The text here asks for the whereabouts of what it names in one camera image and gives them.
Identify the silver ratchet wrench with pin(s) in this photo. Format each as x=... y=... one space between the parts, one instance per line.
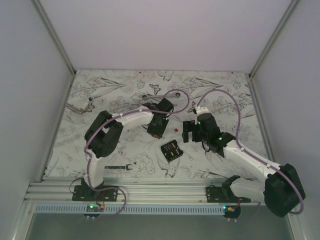
x=167 y=95

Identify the controller board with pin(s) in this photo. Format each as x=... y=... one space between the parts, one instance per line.
x=93 y=211
x=231 y=212

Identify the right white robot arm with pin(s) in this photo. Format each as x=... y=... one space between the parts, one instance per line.
x=277 y=186

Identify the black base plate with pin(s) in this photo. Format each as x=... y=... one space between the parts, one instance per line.
x=86 y=194
x=215 y=194

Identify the aluminium rail frame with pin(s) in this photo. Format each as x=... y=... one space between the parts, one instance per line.
x=143 y=191

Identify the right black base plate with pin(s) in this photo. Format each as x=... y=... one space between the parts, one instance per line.
x=215 y=194

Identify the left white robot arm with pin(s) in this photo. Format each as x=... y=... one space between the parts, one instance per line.
x=104 y=133

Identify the silver metal clamp tool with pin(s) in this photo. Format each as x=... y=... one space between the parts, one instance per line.
x=75 y=109

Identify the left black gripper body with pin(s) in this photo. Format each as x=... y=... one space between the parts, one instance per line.
x=158 y=129

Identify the floral patterned table mat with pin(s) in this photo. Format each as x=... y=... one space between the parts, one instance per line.
x=226 y=94

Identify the right aluminium corner post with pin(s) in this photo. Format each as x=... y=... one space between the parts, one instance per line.
x=274 y=36

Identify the white slotted cable duct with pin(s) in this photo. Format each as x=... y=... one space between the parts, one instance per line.
x=134 y=209

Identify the left controller board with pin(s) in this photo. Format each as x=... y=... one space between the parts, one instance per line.
x=93 y=211

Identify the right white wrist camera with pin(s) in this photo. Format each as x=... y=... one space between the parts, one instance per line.
x=200 y=110

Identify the aluminium corner post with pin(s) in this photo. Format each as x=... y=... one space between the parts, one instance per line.
x=274 y=36
x=53 y=35

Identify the right controller board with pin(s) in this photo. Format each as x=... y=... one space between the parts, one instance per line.
x=231 y=212

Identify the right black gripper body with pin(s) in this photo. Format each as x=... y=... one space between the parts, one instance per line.
x=197 y=136

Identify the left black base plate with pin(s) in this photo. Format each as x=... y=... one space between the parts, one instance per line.
x=86 y=194

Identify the left aluminium corner post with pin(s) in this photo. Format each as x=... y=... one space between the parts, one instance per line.
x=53 y=35

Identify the black fuse box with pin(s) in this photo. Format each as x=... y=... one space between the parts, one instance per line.
x=171 y=151

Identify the black open-end wrench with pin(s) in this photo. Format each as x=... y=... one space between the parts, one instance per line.
x=126 y=167

